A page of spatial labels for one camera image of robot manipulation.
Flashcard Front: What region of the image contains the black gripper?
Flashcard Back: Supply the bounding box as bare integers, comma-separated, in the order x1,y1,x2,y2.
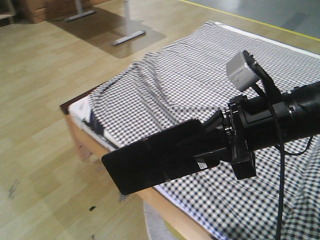
176,95,280,180

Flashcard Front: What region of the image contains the black smartphone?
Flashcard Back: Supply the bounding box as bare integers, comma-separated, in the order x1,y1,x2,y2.
101,119,220,195

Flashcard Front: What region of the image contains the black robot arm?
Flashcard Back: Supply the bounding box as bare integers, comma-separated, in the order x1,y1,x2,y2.
177,82,320,180

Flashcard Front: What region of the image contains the checkered bed sheet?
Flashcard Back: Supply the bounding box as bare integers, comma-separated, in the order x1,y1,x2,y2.
69,20,320,240

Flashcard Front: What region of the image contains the grey desk leg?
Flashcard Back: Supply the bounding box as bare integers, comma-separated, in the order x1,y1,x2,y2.
111,0,146,47

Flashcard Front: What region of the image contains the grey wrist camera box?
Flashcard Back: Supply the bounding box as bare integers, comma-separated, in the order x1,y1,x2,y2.
226,50,260,92

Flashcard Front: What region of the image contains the black camera cable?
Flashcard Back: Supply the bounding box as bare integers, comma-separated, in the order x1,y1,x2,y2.
251,82,313,240

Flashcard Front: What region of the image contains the wooden bed frame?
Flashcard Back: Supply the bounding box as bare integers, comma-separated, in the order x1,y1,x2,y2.
59,90,214,240

